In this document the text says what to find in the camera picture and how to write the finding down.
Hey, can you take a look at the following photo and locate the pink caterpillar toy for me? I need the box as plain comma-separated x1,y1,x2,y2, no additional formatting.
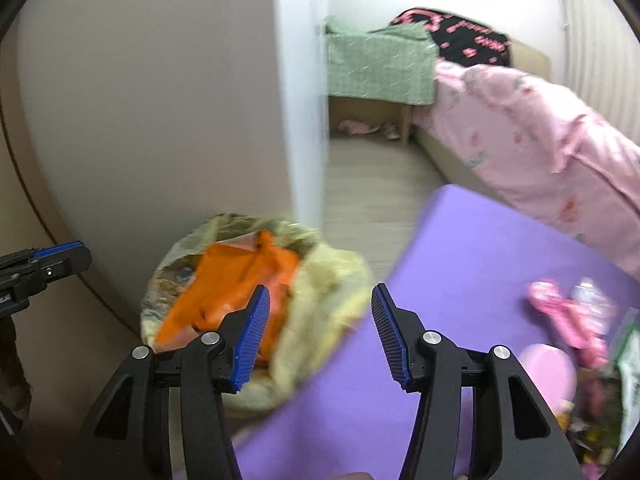
527,281,608,370

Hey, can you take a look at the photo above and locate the small sneaker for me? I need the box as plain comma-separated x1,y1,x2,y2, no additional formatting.
381,122,401,141

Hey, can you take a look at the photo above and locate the green checked cloth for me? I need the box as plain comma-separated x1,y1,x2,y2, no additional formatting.
324,18,439,106

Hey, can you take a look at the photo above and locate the yellow trash bag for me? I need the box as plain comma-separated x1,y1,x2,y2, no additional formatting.
140,214,373,419

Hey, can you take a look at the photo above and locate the clear plastic wrapper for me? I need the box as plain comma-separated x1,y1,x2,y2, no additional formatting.
570,278,617,336

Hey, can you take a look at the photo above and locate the green white milk carton pack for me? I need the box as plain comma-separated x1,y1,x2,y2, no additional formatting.
613,321,639,452

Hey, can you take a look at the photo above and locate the wooden bedside shelf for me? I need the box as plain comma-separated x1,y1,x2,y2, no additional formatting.
329,96,412,145

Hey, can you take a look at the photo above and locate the bed with pink sheet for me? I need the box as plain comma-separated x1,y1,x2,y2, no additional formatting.
412,60,639,275

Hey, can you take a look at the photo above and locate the pink floral duvet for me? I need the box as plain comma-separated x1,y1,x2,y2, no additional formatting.
459,63,640,241

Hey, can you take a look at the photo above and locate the pink lidded cup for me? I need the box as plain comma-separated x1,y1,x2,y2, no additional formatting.
518,344,577,415

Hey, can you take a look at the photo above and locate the orange plastic bag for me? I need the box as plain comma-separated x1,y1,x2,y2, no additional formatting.
154,230,300,367

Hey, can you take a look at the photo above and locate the black pink hello pillow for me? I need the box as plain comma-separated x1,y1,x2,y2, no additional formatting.
390,8,513,67

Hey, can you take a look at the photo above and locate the pink slipper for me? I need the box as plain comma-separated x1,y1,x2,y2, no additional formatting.
336,119,381,136

